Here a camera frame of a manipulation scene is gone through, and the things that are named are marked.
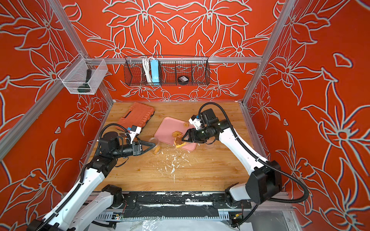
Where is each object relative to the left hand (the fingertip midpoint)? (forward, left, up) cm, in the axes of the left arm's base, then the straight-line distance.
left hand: (153, 147), depth 68 cm
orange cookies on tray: (+22, -8, -22) cm, 32 cm away
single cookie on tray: (+31, -14, -22) cm, 40 cm away
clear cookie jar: (+5, -12, -7) cm, 15 cm away
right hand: (+8, -15, -3) cm, 18 cm away
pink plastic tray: (+27, -4, -24) cm, 36 cm away
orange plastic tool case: (+34, +21, -17) cm, 43 cm away
